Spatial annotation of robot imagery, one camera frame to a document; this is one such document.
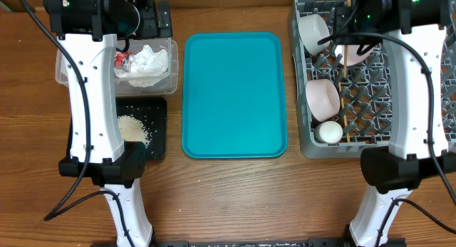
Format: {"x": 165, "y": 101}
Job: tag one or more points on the large white round plate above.
{"x": 353, "y": 57}

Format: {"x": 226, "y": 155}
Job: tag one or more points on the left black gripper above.
{"x": 151, "y": 11}

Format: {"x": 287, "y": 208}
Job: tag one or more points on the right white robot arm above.
{"x": 412, "y": 33}

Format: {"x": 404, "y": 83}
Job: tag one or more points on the clear plastic waste bin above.
{"x": 160, "y": 83}

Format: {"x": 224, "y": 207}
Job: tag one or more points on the pile of rice grains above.
{"x": 133, "y": 130}

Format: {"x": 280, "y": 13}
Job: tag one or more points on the small pink bowl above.
{"x": 322, "y": 98}

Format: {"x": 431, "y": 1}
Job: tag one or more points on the red foil snack wrapper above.
{"x": 122, "y": 60}

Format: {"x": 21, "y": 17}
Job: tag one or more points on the grey round bowl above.
{"x": 312, "y": 29}

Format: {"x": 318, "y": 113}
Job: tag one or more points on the black rail at table edge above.
{"x": 311, "y": 242}

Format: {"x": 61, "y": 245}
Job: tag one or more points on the teal plastic tray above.
{"x": 233, "y": 96}

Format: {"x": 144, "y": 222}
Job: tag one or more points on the black tray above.
{"x": 149, "y": 111}

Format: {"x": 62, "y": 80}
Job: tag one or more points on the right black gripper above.
{"x": 342, "y": 18}

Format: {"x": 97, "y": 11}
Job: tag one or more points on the white paper cup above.
{"x": 329, "y": 132}

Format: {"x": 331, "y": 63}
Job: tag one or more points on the crumpled white tissue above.
{"x": 146, "y": 68}

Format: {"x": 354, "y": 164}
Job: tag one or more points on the grey dishwasher rack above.
{"x": 366, "y": 90}

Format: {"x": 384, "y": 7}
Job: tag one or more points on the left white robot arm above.
{"x": 87, "y": 34}

